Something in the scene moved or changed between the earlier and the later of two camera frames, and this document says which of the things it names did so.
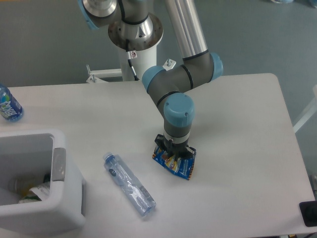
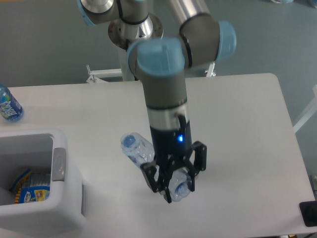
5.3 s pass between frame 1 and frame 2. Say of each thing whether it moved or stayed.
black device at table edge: stayed
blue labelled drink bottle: stayed
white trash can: stayed
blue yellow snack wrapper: moved
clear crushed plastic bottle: moved
